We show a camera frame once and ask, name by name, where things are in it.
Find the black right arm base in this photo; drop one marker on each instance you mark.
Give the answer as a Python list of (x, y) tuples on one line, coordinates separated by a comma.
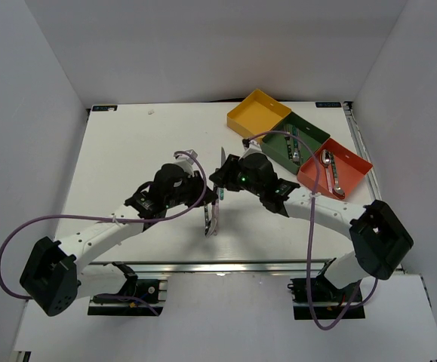
[(327, 305)]

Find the fork with black patterned handle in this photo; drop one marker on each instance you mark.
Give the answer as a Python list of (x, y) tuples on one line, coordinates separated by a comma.
[(288, 141)]

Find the spoon with pink handle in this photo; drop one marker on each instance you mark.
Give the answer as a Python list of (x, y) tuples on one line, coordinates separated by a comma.
[(326, 163)]

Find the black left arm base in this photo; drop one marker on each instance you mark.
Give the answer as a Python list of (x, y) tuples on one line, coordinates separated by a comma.
[(137, 297)]

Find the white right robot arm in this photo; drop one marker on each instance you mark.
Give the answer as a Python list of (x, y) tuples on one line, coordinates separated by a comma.
[(380, 241)]

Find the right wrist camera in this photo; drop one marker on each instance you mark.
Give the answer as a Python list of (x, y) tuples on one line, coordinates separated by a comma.
[(250, 147)]

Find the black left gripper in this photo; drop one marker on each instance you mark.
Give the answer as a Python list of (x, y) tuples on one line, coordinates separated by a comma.
[(197, 182)]

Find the green square bin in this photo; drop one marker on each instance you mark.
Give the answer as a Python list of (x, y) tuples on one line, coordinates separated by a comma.
[(293, 147)]

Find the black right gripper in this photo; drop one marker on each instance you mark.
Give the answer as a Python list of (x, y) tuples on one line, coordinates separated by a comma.
[(225, 175)]

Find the spoon with green handle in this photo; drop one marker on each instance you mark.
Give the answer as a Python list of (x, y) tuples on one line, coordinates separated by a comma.
[(337, 189)]

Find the yellow square bin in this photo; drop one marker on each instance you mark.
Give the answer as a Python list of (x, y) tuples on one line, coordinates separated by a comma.
[(257, 113)]

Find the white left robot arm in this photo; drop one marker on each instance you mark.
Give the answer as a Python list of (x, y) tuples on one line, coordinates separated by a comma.
[(59, 272)]

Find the knife with green handle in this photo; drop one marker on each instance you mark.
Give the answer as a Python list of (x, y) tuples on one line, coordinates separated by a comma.
[(222, 161)]

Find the knife with black patterned handle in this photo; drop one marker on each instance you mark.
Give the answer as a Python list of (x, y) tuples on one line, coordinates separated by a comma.
[(207, 221)]

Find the knife with pink handle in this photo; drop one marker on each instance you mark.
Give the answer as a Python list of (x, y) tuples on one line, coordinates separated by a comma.
[(214, 217)]

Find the orange square bin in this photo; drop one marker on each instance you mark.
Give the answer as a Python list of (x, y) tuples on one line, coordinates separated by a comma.
[(350, 169)]

